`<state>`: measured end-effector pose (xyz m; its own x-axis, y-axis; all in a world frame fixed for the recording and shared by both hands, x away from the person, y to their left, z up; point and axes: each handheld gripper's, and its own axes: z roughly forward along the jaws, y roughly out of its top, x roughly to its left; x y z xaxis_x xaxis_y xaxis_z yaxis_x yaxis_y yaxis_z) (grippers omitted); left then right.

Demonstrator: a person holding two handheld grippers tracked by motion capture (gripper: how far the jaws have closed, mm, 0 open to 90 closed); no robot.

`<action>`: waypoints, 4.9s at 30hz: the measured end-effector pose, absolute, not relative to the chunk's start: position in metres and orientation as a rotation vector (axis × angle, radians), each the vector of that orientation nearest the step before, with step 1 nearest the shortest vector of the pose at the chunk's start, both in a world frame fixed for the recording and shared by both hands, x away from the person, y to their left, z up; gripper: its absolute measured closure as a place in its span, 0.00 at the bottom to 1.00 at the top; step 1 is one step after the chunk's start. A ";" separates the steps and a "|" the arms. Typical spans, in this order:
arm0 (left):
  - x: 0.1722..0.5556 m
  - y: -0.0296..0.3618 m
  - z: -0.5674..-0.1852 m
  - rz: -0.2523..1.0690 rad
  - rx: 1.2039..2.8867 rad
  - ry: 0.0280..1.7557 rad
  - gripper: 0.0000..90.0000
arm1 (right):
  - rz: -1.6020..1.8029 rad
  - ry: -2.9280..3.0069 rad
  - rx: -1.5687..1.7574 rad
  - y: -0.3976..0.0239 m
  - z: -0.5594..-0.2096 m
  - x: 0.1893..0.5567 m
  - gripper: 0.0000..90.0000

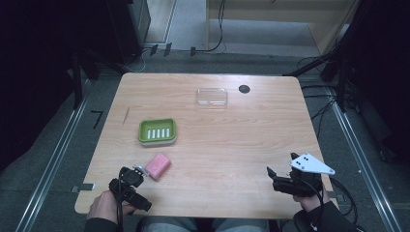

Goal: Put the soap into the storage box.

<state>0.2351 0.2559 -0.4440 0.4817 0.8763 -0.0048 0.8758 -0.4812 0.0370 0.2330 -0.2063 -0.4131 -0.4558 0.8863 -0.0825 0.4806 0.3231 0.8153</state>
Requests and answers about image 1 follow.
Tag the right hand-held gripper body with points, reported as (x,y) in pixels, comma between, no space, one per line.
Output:
(303,180)

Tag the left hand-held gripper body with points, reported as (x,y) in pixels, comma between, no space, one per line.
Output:
(132,192)

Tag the pink soap bar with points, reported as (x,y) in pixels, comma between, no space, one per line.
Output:
(157,165)

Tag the person's right hand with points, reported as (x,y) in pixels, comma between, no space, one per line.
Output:
(310,202)

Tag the person's left hand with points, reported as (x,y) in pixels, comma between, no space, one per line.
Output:
(103,206)

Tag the green soap dish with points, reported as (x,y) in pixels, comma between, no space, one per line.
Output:
(157,132)

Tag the person's legs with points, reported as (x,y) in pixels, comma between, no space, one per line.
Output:
(180,225)

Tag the black table grommet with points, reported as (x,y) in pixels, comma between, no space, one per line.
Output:
(244,89)

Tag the clear plastic lid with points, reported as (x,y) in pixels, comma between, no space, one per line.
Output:
(212,97)

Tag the black stand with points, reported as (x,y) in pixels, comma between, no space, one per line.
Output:
(325,61)

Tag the black floor plug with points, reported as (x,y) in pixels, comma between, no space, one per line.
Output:
(192,51)
(153,49)
(167,49)

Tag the dark curtain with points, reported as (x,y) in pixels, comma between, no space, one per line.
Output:
(35,74)

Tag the black cabinet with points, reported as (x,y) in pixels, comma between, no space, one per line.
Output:
(130,27)

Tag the small metal bracket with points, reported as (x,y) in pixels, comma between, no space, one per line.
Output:
(83,187)

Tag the metal floor rail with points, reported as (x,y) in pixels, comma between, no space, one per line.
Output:
(364,161)
(54,161)

